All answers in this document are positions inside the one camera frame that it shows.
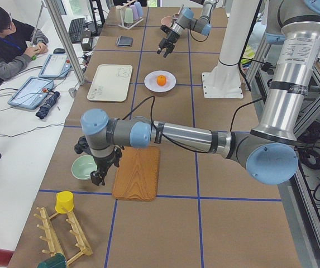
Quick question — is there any lavender cup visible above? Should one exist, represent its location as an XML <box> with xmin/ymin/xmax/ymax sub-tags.
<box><xmin>129</xmin><ymin>2</ymin><xmax>143</xmax><ymax>21</ymax></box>

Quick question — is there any teach pendant tablet near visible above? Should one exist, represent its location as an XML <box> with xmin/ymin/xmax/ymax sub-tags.
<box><xmin>7</xmin><ymin>76</ymin><xmax>54</xmax><ymax>110</ymax></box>

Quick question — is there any teach pendant tablet far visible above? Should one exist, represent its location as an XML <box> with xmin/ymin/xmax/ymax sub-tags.
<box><xmin>39</xmin><ymin>54</ymin><xmax>71</xmax><ymax>79</ymax></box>

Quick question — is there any wooden tray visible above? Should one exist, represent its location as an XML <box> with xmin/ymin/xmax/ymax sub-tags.
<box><xmin>112</xmin><ymin>146</ymin><xmax>160</xmax><ymax>202</ymax></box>

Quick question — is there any teach pendant tablet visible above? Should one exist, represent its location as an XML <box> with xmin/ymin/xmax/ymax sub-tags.
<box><xmin>7</xmin><ymin>76</ymin><xmax>54</xmax><ymax>110</ymax></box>
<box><xmin>39</xmin><ymin>54</ymin><xmax>71</xmax><ymax>79</ymax></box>

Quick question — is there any yellow cup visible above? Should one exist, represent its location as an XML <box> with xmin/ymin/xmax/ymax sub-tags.
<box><xmin>55</xmin><ymin>191</ymin><xmax>74</xmax><ymax>214</ymax></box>

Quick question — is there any dark green cup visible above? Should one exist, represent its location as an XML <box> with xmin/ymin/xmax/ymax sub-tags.
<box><xmin>37</xmin><ymin>253</ymin><xmax>67</xmax><ymax>268</ymax></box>

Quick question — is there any wooden cup rack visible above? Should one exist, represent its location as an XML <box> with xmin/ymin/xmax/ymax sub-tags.
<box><xmin>34</xmin><ymin>207</ymin><xmax>93</xmax><ymax>267</ymax></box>

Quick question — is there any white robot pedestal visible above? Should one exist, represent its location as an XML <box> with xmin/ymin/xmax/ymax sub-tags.
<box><xmin>202</xmin><ymin>0</ymin><xmax>261</xmax><ymax>99</ymax></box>

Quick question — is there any white wire cup rack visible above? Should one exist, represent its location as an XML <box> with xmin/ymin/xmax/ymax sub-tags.
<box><xmin>115</xmin><ymin>0</ymin><xmax>144</xmax><ymax>30</ymax></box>

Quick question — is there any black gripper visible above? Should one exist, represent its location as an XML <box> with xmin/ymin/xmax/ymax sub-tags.
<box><xmin>90</xmin><ymin>149</ymin><xmax>121</xmax><ymax>185</ymax></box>
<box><xmin>156</xmin><ymin>29</ymin><xmax>180</xmax><ymax>58</ymax></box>

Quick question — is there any cream bear tray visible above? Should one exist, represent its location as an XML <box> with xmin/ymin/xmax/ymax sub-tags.
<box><xmin>87</xmin><ymin>64</ymin><xmax>132</xmax><ymax>102</ymax></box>

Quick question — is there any white plate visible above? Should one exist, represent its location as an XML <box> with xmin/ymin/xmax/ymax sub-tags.
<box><xmin>144</xmin><ymin>70</ymin><xmax>176</xmax><ymax>93</ymax></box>

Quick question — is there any black computer mouse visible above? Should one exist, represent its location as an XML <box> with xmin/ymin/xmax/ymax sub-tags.
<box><xmin>53</xmin><ymin>48</ymin><xmax>66</xmax><ymax>54</ymax></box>

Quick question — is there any green bowl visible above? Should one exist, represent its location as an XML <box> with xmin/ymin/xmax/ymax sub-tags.
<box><xmin>71</xmin><ymin>155</ymin><xmax>97</xmax><ymax>180</ymax></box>

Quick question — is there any grey folded cloth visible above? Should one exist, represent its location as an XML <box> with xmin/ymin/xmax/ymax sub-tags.
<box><xmin>116</xmin><ymin>36</ymin><xmax>133</xmax><ymax>47</ymax></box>

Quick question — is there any black keyboard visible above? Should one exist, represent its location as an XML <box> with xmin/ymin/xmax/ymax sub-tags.
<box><xmin>68</xmin><ymin>17</ymin><xmax>85</xmax><ymax>44</ymax></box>

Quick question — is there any seated person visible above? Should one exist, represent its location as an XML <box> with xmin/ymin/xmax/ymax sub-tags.
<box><xmin>0</xmin><ymin>7</ymin><xmax>49</xmax><ymax>84</ymax></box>

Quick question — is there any green cup on rack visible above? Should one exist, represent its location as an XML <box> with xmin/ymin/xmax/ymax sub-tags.
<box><xmin>124</xmin><ymin>8</ymin><xmax>133</xmax><ymax>24</ymax></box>

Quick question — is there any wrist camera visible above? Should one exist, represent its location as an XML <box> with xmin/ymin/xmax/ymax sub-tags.
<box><xmin>160</xmin><ymin>25</ymin><xmax>171</xmax><ymax>34</ymax></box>
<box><xmin>74</xmin><ymin>136</ymin><xmax>89</xmax><ymax>155</ymax></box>

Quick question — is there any pink bowl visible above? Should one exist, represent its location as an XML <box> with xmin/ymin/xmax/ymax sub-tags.
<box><xmin>161</xmin><ymin>14</ymin><xmax>178</xmax><ymax>27</ymax></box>

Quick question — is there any dark blue folded umbrella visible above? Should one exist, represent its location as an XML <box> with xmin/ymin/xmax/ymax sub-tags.
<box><xmin>36</xmin><ymin>91</ymin><xmax>60</xmax><ymax>119</ymax></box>

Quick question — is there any aluminium frame post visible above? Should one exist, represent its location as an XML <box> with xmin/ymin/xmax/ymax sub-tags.
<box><xmin>44</xmin><ymin>0</ymin><xmax>85</xmax><ymax>85</ymax></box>

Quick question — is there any orange fruit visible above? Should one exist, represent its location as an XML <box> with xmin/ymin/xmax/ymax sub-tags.
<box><xmin>156</xmin><ymin>75</ymin><xmax>167</xmax><ymax>87</ymax></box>

